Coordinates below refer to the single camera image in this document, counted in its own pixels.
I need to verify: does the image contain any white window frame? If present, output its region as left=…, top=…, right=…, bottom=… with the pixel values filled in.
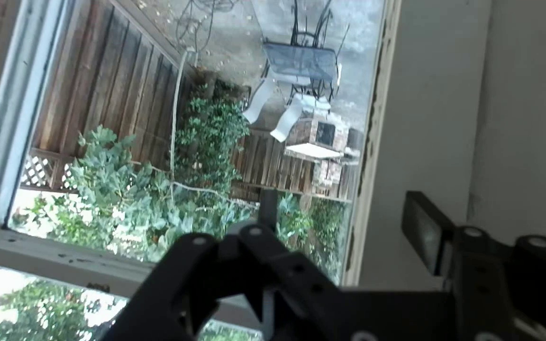
left=469, top=0, right=546, bottom=253

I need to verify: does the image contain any metal garden chair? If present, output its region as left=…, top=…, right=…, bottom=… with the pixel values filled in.
left=262, top=0, right=345, bottom=86

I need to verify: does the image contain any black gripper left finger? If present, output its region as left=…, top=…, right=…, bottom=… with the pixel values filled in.
left=95, top=187, right=376, bottom=341

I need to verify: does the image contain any green garden foliage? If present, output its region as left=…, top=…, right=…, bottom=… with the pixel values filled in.
left=0, top=92, right=351, bottom=341

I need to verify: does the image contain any white casement window sash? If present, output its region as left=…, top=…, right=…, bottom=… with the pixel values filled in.
left=0, top=0, right=495, bottom=341

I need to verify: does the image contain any wooden garden fence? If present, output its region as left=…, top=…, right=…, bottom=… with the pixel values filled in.
left=0, top=0, right=361, bottom=204

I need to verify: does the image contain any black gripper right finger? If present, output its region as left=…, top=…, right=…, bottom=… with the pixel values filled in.
left=402, top=189, right=546, bottom=341

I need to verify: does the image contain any brick garden table stone top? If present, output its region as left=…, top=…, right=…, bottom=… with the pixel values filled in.
left=283, top=92, right=355, bottom=198

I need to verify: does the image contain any thin white garden hose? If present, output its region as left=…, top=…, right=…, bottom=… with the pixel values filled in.
left=167, top=0, right=237, bottom=196

